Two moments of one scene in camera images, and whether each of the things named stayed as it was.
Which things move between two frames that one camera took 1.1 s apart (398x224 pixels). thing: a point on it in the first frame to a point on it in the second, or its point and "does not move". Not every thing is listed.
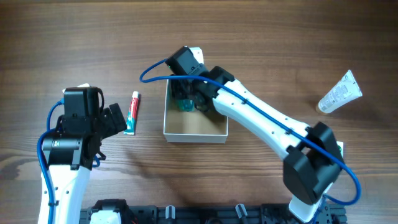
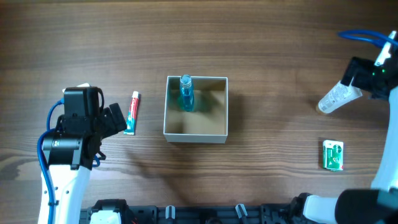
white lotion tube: x=346 y=90 does not move
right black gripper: x=185 y=91 to x=354 y=73
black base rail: x=253 y=214 does not move
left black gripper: x=115 y=117 does not move
